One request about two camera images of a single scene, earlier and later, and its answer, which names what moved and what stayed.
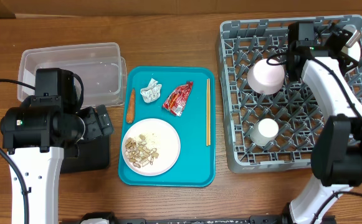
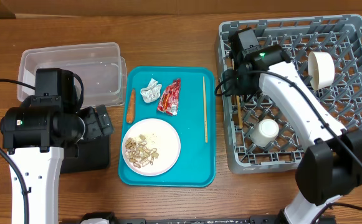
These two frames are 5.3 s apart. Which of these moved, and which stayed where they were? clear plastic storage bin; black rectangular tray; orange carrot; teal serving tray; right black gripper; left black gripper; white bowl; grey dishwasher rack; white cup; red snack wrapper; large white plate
Moved: right black gripper; white bowl; red snack wrapper
Stayed: grey dishwasher rack; black rectangular tray; large white plate; clear plastic storage bin; orange carrot; white cup; left black gripper; teal serving tray
